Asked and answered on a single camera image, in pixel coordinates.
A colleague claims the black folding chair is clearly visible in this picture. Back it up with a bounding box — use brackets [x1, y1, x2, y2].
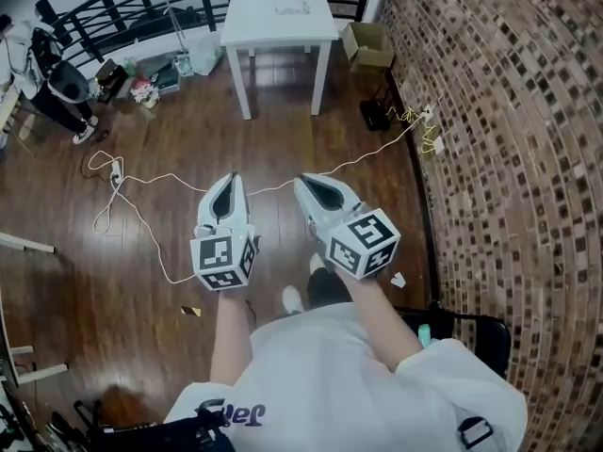
[394, 300, 513, 381]

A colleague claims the person's right forearm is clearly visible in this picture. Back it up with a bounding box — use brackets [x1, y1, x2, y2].
[345, 270, 424, 375]

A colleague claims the black strap buckle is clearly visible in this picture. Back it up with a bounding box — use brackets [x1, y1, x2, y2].
[455, 415, 495, 451]

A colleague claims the black chest strap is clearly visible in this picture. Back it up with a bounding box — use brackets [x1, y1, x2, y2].
[155, 407, 236, 452]

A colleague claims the open cardboard box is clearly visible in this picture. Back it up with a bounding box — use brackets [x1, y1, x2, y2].
[341, 21, 396, 76]

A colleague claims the white pole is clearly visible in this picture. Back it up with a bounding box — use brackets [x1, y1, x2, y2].
[164, 0, 189, 63]

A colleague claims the black equipment pile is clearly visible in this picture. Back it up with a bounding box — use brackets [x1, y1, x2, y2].
[0, 383, 161, 452]

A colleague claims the black metal stand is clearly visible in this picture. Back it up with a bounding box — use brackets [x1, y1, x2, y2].
[359, 71, 402, 133]

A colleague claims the person's black trouser leg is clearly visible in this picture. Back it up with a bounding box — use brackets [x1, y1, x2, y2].
[305, 266, 353, 311]

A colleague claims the person's left forearm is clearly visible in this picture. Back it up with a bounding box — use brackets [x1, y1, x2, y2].
[209, 288, 254, 386]

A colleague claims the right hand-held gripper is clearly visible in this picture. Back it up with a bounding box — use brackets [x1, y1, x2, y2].
[293, 172, 402, 281]

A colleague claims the black box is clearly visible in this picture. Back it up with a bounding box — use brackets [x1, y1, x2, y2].
[95, 58, 129, 105]

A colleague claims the white plastic bag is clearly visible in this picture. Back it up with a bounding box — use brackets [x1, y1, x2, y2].
[190, 33, 225, 77]

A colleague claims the grey case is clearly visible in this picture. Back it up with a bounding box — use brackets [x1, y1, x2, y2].
[136, 54, 183, 96]

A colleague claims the white wooden frame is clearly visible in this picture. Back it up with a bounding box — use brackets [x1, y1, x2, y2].
[0, 289, 70, 388]
[0, 231, 57, 255]

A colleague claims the flower print bag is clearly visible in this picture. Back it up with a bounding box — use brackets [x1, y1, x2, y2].
[129, 77, 161, 110]

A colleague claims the white square table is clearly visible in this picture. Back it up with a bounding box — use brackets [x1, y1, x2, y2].
[220, 0, 340, 121]

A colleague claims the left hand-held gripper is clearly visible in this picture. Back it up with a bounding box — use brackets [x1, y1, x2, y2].
[189, 172, 262, 294]

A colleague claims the person's white shirt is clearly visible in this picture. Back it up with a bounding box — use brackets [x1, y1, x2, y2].
[162, 301, 530, 452]

